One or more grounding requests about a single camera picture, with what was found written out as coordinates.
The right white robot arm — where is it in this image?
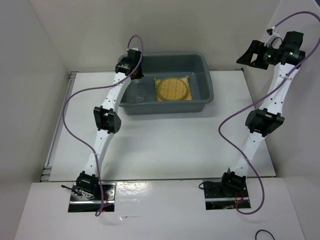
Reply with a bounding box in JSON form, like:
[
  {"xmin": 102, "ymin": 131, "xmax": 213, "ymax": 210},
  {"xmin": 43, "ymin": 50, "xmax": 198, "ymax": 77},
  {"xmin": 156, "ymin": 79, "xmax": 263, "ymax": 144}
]
[{"xmin": 219, "ymin": 29, "xmax": 306, "ymax": 197}]

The round yellow bamboo plate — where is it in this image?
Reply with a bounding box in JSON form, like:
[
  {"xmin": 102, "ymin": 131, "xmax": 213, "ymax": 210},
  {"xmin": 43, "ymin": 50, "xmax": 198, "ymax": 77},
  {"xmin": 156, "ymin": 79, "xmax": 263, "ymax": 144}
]
[{"xmin": 156, "ymin": 77, "xmax": 189, "ymax": 101}]

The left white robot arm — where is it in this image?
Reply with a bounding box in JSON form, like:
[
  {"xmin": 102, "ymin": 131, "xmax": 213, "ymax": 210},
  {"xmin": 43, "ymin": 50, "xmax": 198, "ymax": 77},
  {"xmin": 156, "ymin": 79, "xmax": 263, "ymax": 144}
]
[{"xmin": 76, "ymin": 48, "xmax": 143, "ymax": 200}]

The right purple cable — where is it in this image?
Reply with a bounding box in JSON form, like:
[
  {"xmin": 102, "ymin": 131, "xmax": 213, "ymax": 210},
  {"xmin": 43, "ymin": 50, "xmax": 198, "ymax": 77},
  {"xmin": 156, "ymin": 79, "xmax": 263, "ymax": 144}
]
[{"xmin": 218, "ymin": 11, "xmax": 320, "ymax": 215}]

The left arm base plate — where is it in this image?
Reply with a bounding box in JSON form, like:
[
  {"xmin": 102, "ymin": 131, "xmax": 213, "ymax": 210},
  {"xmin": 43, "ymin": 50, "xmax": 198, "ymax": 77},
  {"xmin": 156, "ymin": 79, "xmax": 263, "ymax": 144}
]
[{"xmin": 61, "ymin": 182, "xmax": 117, "ymax": 213}]

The square bamboo mat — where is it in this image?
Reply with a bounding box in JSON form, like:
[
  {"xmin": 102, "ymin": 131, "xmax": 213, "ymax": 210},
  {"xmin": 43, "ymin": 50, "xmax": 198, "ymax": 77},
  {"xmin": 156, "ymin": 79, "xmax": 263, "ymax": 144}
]
[{"xmin": 153, "ymin": 75, "xmax": 194, "ymax": 102}]

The grey plastic bin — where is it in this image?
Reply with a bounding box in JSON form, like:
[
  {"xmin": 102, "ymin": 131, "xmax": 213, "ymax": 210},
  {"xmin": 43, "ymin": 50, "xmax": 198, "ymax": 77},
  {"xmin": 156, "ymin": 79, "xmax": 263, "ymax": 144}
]
[{"xmin": 120, "ymin": 52, "xmax": 214, "ymax": 115}]

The black cable loop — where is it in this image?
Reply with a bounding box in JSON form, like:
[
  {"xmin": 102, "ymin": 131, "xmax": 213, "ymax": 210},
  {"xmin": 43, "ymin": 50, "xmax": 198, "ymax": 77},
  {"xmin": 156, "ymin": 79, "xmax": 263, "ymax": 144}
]
[{"xmin": 254, "ymin": 229, "xmax": 276, "ymax": 240}]

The clear glass cup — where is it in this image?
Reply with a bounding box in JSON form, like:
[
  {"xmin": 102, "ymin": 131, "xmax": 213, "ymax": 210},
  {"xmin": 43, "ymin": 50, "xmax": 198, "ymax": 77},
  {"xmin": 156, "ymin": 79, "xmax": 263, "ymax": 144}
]
[{"xmin": 133, "ymin": 88, "xmax": 146, "ymax": 104}]

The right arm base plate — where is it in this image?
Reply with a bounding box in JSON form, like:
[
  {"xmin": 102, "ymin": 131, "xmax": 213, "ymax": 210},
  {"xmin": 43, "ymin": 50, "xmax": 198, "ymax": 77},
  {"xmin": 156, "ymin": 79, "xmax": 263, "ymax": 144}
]
[{"xmin": 198, "ymin": 180, "xmax": 251, "ymax": 211}]

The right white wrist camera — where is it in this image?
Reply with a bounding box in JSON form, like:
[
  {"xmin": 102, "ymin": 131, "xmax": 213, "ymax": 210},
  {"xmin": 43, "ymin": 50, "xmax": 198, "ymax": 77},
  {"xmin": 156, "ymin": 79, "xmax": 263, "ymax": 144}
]
[{"xmin": 264, "ymin": 26, "xmax": 282, "ymax": 48}]

